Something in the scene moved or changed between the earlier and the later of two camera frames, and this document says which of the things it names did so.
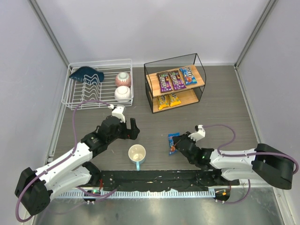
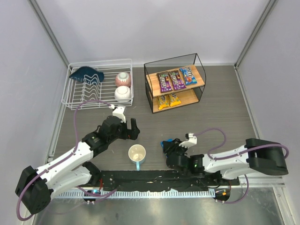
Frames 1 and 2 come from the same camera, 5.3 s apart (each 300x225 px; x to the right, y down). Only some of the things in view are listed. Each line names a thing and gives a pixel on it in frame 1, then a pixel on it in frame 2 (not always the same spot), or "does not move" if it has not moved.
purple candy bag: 176,81 does not move
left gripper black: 128,131 does not move
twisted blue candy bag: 172,149 to 165,143
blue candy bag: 189,77 does not move
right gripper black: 182,144 to 172,149
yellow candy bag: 163,101 does not move
